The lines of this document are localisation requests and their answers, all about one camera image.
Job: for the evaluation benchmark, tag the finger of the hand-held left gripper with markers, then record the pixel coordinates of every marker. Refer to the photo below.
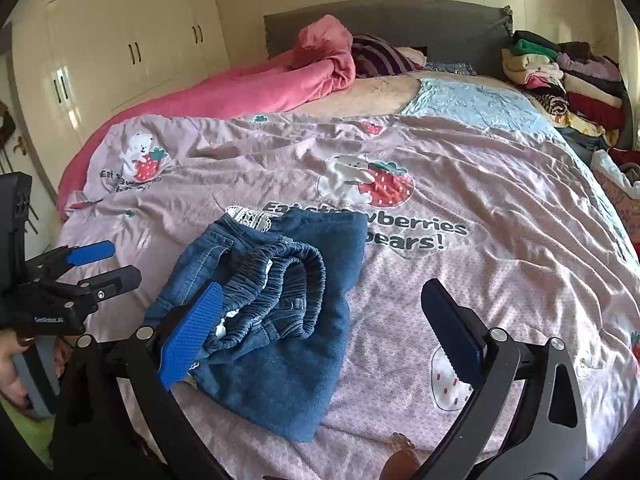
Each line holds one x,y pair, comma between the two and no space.
92,252
117,279

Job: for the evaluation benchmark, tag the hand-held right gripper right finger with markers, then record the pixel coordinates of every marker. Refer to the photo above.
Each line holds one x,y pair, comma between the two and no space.
450,320

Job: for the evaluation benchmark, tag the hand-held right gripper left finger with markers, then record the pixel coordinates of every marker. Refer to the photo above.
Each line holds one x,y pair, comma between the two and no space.
192,330

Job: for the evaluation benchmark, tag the blue denim pants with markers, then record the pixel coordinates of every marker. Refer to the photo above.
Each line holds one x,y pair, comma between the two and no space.
300,360

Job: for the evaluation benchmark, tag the person's left hand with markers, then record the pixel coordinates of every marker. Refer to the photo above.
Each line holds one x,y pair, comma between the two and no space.
10,370

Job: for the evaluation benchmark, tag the pink strawberry printed blanket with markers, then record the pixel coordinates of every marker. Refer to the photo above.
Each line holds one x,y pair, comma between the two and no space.
500,285

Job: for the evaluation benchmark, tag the green shirt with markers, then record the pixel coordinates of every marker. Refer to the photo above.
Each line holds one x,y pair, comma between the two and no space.
25,430

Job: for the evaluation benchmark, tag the pink floral cloth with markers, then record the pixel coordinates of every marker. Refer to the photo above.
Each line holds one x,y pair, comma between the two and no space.
622,210

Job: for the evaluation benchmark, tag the pink duvet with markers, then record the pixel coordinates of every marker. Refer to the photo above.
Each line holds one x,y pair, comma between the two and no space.
240,95

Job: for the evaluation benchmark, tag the light blue sheet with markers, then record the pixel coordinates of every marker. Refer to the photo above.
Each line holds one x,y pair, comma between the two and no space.
480,105

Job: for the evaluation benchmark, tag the white garment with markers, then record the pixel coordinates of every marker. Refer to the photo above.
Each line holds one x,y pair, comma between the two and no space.
612,167

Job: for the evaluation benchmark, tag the cream wardrobe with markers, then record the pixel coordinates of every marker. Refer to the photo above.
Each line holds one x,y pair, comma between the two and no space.
125,20

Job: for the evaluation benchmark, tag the beige bed sheet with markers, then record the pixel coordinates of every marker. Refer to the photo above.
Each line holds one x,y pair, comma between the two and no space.
360,97

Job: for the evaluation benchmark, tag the blue floral cloth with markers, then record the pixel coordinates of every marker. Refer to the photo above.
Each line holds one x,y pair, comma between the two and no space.
450,68

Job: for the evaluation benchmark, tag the pile of folded clothes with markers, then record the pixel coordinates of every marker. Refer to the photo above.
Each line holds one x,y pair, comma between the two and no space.
590,95

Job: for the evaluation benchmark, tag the striped dark garment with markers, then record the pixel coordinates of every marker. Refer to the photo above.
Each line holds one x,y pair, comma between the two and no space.
380,57

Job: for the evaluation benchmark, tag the grey headboard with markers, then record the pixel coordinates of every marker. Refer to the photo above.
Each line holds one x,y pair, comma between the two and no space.
450,30

